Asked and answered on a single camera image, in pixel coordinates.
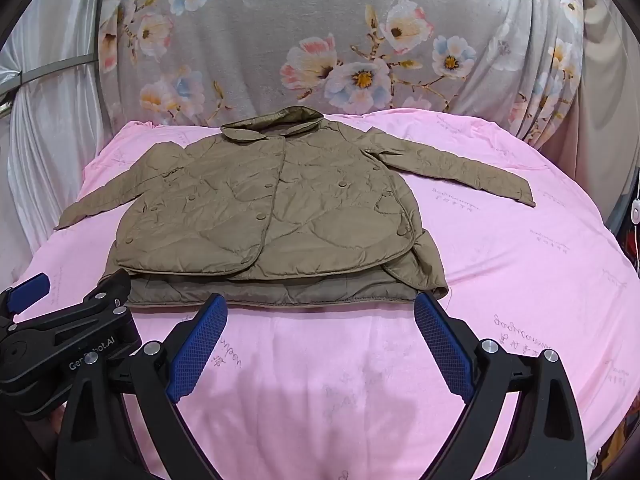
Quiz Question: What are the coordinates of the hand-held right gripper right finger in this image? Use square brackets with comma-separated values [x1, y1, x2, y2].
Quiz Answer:
[414, 291, 587, 480]

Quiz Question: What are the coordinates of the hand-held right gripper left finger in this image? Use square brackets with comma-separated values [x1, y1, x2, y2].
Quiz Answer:
[54, 294, 229, 480]

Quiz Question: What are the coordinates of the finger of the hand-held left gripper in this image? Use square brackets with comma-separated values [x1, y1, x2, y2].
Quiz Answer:
[0, 272, 52, 332]
[10, 269, 133, 334]

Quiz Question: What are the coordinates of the olive quilted jacket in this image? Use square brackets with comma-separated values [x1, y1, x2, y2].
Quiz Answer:
[54, 105, 537, 308]

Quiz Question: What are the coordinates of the pink bed sheet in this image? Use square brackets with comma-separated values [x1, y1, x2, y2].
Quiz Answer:
[0, 107, 640, 480]

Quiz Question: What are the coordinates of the white satin curtain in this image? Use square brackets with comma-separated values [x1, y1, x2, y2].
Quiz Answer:
[0, 0, 121, 286]

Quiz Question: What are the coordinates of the grey floral cloth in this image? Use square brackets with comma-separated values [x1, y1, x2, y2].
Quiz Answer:
[97, 0, 586, 141]

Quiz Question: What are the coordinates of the beige curtain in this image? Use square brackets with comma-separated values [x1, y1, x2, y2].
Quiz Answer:
[540, 0, 640, 241]

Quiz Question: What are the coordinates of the white cable with switch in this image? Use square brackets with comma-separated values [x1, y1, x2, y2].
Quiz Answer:
[627, 170, 640, 271]

